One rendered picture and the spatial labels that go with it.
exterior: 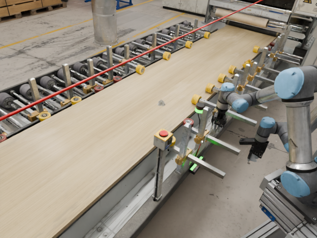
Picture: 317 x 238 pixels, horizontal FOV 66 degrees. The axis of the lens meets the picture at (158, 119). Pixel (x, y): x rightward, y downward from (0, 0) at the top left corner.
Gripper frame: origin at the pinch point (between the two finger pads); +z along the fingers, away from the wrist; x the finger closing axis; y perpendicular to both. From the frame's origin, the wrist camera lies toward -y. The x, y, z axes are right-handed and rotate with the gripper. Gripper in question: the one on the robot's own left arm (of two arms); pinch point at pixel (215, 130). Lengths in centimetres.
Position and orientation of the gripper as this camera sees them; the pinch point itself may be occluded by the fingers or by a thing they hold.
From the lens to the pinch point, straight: 167.5
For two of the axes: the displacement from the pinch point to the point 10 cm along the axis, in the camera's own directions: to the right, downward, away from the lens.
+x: 9.6, 2.2, -1.8
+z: -0.7, 7.9, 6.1
